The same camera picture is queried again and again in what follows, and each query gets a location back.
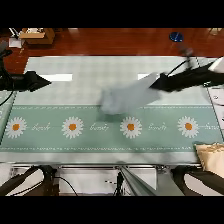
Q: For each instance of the blue round object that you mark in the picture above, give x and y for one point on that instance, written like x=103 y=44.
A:
x=176 y=36

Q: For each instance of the pale blue shirt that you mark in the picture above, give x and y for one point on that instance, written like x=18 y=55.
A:
x=128 y=95

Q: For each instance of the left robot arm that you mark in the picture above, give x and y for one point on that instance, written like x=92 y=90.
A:
x=13 y=81

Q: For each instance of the cream garment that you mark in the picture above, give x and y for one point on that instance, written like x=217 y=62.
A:
x=211 y=158

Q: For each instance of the silver frame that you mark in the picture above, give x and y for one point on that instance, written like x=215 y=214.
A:
x=133 y=180

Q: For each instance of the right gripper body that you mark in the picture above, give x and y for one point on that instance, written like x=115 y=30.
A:
x=164 y=83

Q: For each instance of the brown cardboard box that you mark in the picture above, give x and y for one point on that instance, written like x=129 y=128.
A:
x=38 y=35

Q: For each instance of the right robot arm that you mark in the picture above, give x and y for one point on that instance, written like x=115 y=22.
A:
x=200 y=76

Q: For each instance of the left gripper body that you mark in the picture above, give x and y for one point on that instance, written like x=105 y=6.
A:
x=36 y=81

